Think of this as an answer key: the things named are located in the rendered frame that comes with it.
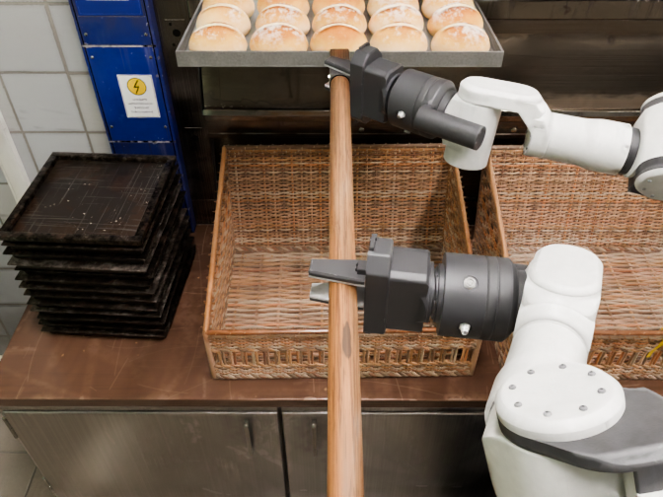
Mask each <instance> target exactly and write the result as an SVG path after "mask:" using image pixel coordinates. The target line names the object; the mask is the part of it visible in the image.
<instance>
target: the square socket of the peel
mask: <svg viewBox="0 0 663 497"><path fill-rule="evenodd" d="M331 56H334V57H338V58H342V59H346V60H350V54H349V49H348V48H332V49H331V50H330V57H331ZM336 76H344V77H346V78H347V79H348V81H349V88H350V76H348V75H345V74H343V73H341V72H338V71H336V70H334V69H331V68H330V74H329V80H330V91H331V81H332V79H333V78H334V77H336Z"/></svg>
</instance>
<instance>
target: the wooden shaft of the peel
mask: <svg viewBox="0 0 663 497"><path fill-rule="evenodd" d="M329 259H356V255H355V228H354V200H353V173H352V146H351V118H350V91H349V81H348V79H347V78H346V77H344V76H336V77H334V78H333V79H332V80H331V132H330V248H329ZM327 497H364V474H363V447H362V420H361V392H360V365H359V337H358V310H357V286H354V285H347V284H342V283H337V282H332V281H329V365H328V482H327Z"/></svg>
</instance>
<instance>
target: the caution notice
mask: <svg viewBox="0 0 663 497"><path fill-rule="evenodd" d="M116 76H117V80H118V83H119V87H120V91H121V95H122V98H123V102H124V106H125V110H126V114H127V117H161V116H160V113H159V108H158V104H157V99H156V94H155V90H154V85H153V80H152V76H151V75H116Z"/></svg>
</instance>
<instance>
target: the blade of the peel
mask: <svg viewBox="0 0 663 497"><path fill-rule="evenodd" d="M253 1H254V3H255V11H254V13H253V15H252V16H251V17H249V19H250V22H251V29H250V31H249V33H248V34H247V35H245V38H246V41H247V44H248V47H247V50H189V40H190V37H191V35H192V34H193V32H194V31H195V30H197V28H196V20H197V17H198V15H199V13H200V12H201V11H202V3H203V0H201V1H200V3H199V5H198V7H197V9H196V11H195V13H194V15H193V17H192V18H191V20H190V22H189V24H188V26H187V28H186V30H185V32H184V35H183V37H182V39H181V41H180V43H179V45H178V47H177V49H176V58H177V62H178V67H327V66H325V60H327V59H328V58H330V52H329V51H312V49H311V46H310V42H311V38H312V36H313V34H314V33H315V32H314V31H313V28H312V24H313V20H314V18H315V14H314V12H313V9H312V6H313V2H314V0H308V2H309V7H310V9H309V12H308V14H307V17H308V19H309V22H310V29H309V31H308V33H307V34H306V38H307V41H308V49H307V51H288V50H251V49H250V41H251V38H252V35H253V34H254V32H255V31H256V30H257V29H256V21H257V17H258V14H259V12H258V0H253ZM417 1H418V11H419V13H420V14H421V16H422V19H423V29H422V31H423V32H424V34H425V36H426V39H427V49H426V51H381V52H382V54H383V56H382V58H384V59H388V60H391V61H394V62H397V63H400V64H402V65H403V67H501V65H502V60H503V55H504V50H503V48H502V47H501V45H500V43H499V41H498V39H497V37H496V36H495V34H494V32H493V30H492V28H491V26H490V24H489V23H488V21H487V19H486V17H485V15H484V13H483V12H482V10H481V8H480V6H479V3H478V1H477V0H473V2H474V6H475V9H477V10H478V11H479V13H480V15H481V17H482V21H483V27H482V29H483V30H484V31H485V32H486V34H487V36H488V38H489V43H490V47H489V51H432V49H431V41H432V39H433V35H431V34H430V33H429V31H428V28H427V24H428V21H429V19H427V18H426V17H424V16H423V14H422V11H421V5H422V3H423V1H422V0H417ZM368 2H369V0H364V4H365V10H364V12H363V15H364V17H365V19H366V23H367V28H366V31H365V32H364V34H365V36H366V38H367V41H368V42H370V40H371V38H372V36H373V35H371V33H370V31H369V27H368V25H369V21H370V19H371V17H370V16H369V14H368V11H367V5H368Z"/></svg>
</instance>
